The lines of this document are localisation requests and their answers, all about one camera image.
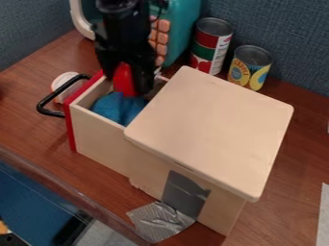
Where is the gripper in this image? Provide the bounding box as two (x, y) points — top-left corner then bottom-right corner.
(92, 37), (157, 96)

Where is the red toy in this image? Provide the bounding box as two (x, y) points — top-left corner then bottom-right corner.
(112, 61), (139, 98)

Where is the drawer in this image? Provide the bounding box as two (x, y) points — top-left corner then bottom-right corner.
(36, 69), (173, 181)

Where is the blue cloth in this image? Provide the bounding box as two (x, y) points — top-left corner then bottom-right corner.
(89, 90), (151, 127)

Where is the teal toy microwave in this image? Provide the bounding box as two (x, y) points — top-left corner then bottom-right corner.
(67, 0), (204, 69)

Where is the red and green can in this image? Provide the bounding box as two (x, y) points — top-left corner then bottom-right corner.
(188, 16), (237, 77)

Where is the cabinet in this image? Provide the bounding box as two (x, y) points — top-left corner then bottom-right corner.
(123, 65), (296, 238)

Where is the yellow and blue can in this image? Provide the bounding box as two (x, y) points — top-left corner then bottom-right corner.
(226, 44), (274, 92)

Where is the grey tape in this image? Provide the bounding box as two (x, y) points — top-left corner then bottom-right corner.
(124, 169), (213, 245)

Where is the white sheet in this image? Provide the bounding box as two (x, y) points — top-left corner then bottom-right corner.
(315, 182), (329, 246)

